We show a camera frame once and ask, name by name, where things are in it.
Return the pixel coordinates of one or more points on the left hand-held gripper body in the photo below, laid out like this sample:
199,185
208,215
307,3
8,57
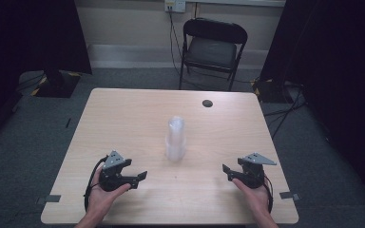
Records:
114,177

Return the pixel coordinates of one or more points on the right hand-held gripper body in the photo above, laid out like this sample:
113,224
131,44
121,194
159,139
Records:
253,175

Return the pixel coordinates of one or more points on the stack of clear plastic cups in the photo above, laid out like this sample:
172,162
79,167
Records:
175,139

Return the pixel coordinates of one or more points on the person's right hand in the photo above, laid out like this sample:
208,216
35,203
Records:
258,201

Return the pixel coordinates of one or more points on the person's left hand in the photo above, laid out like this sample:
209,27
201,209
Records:
99,199

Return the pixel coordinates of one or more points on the grey tape strip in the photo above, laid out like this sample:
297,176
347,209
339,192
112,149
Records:
49,199
289,195

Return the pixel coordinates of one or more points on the black round table grommet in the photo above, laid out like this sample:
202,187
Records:
207,103

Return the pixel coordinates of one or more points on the black stand base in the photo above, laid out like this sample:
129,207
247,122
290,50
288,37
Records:
271,90
57,85

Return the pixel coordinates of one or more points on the black folding chair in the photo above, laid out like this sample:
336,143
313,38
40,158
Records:
214,50

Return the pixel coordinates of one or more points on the black curtain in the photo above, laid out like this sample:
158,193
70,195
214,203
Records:
28,41
336,79

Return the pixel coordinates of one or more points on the white wall socket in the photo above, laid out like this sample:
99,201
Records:
175,5

